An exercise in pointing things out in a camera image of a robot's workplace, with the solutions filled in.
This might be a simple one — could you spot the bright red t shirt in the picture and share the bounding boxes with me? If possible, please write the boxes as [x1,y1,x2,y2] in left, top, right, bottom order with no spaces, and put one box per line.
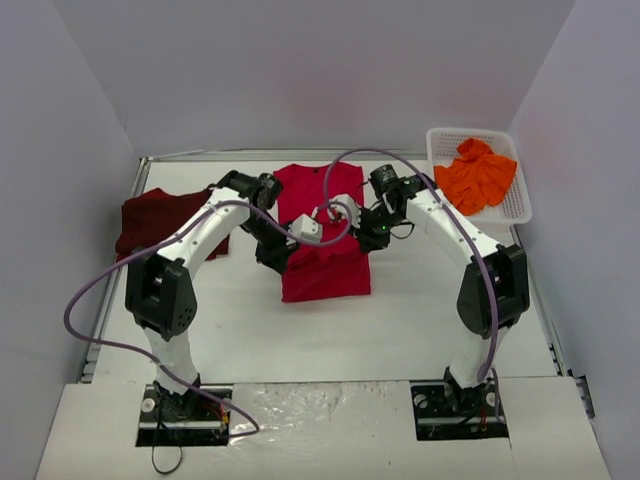
[274,164,371,303]

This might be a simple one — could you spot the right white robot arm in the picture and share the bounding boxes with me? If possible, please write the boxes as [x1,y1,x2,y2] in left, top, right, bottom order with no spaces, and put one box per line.
[351,164,530,413]

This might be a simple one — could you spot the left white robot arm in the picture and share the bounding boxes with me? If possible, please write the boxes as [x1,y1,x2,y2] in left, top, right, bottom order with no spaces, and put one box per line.
[125,170,322,418]

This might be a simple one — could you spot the white plastic basket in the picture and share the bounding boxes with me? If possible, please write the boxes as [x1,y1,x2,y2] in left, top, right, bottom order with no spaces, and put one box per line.
[426,128,532,225]

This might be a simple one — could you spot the orange t shirt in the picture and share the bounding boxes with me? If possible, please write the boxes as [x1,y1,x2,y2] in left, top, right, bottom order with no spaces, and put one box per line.
[434,138,517,216]

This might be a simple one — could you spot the dark red folded t shirt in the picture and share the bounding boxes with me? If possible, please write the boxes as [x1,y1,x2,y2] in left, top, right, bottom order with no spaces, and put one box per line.
[115,187,211,261]

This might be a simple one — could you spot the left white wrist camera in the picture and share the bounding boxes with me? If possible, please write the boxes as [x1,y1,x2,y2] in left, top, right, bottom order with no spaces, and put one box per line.
[288,214,323,246]

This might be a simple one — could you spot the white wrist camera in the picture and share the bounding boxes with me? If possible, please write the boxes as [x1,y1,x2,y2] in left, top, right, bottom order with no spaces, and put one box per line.
[327,194,362,229]
[288,214,323,246]

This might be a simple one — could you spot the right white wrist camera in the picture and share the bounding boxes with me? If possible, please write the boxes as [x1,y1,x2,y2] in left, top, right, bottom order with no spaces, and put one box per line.
[327,194,362,229]

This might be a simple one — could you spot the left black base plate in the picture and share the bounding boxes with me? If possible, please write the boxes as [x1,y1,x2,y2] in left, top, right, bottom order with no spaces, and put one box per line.
[136,383,230,447]

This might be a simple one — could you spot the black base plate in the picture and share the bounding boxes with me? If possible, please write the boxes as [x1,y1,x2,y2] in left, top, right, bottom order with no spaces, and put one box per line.
[136,383,230,447]
[410,380,509,442]

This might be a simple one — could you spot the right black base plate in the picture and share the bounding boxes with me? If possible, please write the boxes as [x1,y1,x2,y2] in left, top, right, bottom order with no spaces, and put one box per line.
[410,380,509,442]

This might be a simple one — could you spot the black loop cable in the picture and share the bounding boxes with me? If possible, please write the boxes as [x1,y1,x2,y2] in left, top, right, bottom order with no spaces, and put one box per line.
[149,442,184,475]

